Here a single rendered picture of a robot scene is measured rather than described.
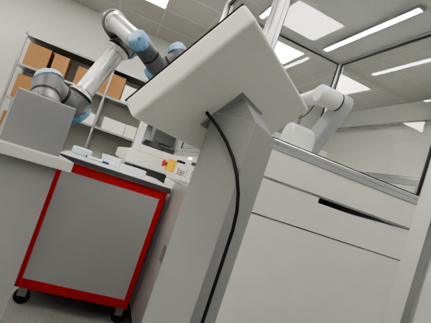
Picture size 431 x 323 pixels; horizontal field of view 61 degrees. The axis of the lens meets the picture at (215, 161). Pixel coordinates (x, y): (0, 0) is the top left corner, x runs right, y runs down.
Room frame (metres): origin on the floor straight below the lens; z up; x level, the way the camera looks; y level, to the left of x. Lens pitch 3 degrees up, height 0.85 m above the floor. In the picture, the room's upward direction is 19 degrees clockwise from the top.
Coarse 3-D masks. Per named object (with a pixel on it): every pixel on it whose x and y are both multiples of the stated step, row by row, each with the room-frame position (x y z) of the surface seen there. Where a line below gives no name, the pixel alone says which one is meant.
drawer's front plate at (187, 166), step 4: (184, 160) 1.86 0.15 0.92; (188, 160) 1.78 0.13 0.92; (192, 160) 1.70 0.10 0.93; (180, 164) 1.92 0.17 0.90; (184, 164) 1.83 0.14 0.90; (188, 164) 1.76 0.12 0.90; (180, 168) 1.89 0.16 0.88; (184, 168) 1.81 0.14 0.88; (188, 168) 1.73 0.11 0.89; (176, 172) 1.94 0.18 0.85; (184, 172) 1.78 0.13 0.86; (188, 172) 1.71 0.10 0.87; (176, 176) 1.91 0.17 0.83; (180, 176) 1.83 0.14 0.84; (184, 176) 1.75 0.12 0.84; (188, 176) 1.70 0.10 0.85; (184, 180) 1.73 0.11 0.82
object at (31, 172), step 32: (0, 160) 1.27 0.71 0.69; (32, 160) 1.29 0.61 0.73; (64, 160) 1.35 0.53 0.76; (0, 192) 1.29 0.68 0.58; (32, 192) 1.35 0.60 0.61; (0, 224) 1.31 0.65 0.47; (32, 224) 1.37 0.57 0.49; (0, 256) 1.34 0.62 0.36; (0, 288) 1.36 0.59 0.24; (0, 320) 1.38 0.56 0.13
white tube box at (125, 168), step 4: (124, 164) 2.04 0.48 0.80; (120, 168) 2.02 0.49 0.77; (124, 168) 1.97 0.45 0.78; (128, 168) 1.97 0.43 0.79; (132, 168) 1.98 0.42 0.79; (136, 168) 2.08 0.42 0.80; (128, 172) 1.98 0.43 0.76; (132, 172) 1.99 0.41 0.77; (136, 172) 2.00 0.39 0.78; (140, 172) 2.02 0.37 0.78; (144, 172) 2.03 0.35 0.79; (140, 176) 2.02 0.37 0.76; (144, 176) 2.03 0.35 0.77
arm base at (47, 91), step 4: (32, 88) 1.42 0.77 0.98; (36, 88) 1.40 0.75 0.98; (40, 88) 1.40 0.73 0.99; (44, 88) 1.41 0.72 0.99; (48, 88) 1.41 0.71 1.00; (52, 88) 1.43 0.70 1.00; (36, 92) 1.39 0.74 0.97; (40, 92) 1.37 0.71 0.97; (44, 92) 1.38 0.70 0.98; (48, 92) 1.39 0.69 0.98; (52, 92) 1.41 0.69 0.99; (56, 92) 1.44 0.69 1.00; (44, 96) 1.36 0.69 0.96; (48, 96) 1.37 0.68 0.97; (52, 96) 1.38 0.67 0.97; (56, 96) 1.42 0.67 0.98; (60, 96) 1.47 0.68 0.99; (56, 100) 1.39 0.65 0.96
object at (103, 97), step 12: (36, 36) 4.88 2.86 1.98; (48, 48) 5.25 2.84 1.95; (60, 48) 4.99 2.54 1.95; (84, 60) 5.25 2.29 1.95; (12, 72) 4.85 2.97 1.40; (120, 72) 5.25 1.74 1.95; (72, 84) 5.06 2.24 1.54; (108, 84) 5.18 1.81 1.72; (96, 96) 5.43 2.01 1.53; (108, 96) 5.20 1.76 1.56; (0, 108) 4.88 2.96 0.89; (108, 132) 5.24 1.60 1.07
